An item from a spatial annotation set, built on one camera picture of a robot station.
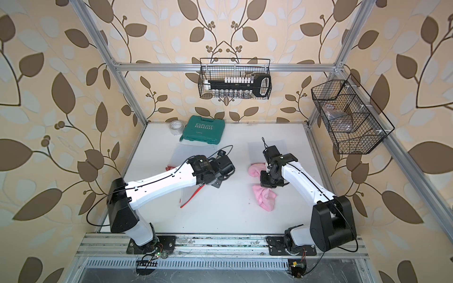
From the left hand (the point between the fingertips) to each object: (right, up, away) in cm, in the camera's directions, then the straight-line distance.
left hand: (213, 175), depth 78 cm
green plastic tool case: (-10, +22, +34) cm, 42 cm away
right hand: (+25, -6, +6) cm, 26 cm away
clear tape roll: (-30, +25, +41) cm, 56 cm away
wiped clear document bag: (+23, +10, +29) cm, 38 cm away
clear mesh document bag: (-12, -9, +3) cm, 16 cm away
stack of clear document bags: (-21, +9, +27) cm, 36 cm away
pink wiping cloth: (+24, -10, +1) cm, 26 cm away
